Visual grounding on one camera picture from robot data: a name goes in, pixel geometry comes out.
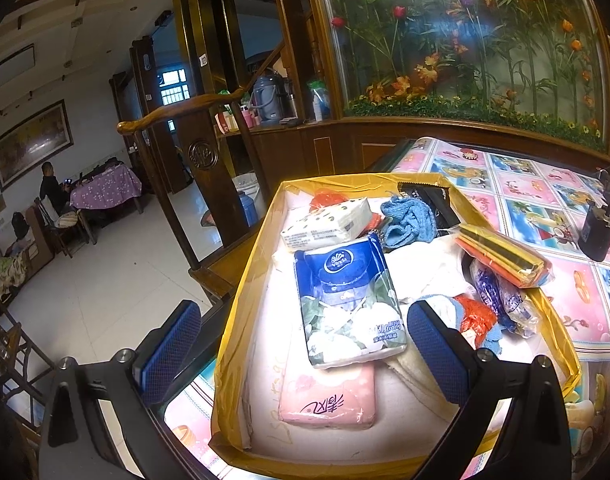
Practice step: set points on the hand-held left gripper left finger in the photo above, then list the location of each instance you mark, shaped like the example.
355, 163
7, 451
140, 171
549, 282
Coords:
170, 350

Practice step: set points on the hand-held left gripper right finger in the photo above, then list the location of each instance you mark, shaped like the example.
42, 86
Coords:
435, 355

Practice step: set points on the purple printed plastic bag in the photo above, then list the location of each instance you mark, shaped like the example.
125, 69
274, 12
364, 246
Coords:
500, 292

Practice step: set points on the white box with yellow tape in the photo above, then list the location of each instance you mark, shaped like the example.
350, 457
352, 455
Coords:
255, 310

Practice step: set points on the blue tissue pack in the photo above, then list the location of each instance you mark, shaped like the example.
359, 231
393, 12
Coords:
345, 300

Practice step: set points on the pink tissue pack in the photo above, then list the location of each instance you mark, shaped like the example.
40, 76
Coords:
325, 395

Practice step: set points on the blue knitted cloth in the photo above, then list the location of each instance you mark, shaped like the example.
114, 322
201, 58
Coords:
405, 220

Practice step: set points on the black foil packet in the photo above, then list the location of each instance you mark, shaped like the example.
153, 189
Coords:
430, 200

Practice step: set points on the lemon print tissue pack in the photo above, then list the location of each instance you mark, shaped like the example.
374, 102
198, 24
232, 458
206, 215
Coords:
325, 225

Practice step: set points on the orange mesh plastic bag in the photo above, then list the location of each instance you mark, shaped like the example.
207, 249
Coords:
325, 199

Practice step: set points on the blue jug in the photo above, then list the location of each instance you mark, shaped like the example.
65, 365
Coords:
247, 210

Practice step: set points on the dark wooden chair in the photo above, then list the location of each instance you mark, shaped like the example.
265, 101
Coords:
10, 340

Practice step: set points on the wooden dining chair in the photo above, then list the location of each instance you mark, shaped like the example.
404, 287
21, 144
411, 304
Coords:
65, 220

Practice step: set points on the table with purple cloth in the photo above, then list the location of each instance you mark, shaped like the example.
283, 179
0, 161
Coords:
105, 185

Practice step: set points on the white bucket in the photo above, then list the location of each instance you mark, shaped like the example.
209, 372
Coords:
246, 185

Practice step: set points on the sofa with patterned cover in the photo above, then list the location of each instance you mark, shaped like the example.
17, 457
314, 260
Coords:
5, 270

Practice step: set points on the carved wooden armchair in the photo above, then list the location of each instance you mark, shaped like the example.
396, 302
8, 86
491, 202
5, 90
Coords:
205, 155

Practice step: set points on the printed tablecloth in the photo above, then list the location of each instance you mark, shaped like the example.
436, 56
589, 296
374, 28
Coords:
535, 180

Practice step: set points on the black device with stand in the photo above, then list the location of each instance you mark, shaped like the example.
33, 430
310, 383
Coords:
597, 232

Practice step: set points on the pink container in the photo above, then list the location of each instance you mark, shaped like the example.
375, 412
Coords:
235, 120

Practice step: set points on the wooden cabinet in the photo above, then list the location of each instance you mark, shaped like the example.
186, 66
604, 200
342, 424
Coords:
310, 145

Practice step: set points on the barred window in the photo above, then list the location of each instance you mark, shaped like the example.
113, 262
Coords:
174, 87

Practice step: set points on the grey thermos jug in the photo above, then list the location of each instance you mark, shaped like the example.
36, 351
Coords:
267, 100

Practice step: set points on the white bottle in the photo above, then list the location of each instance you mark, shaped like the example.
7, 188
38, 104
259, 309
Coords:
318, 110

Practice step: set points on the green packet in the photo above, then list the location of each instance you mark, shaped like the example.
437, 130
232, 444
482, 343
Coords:
319, 91

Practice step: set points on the glass artificial flower display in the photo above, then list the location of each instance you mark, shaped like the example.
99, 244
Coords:
460, 60

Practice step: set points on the framed wall painting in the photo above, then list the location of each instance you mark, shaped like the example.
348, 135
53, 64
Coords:
32, 142

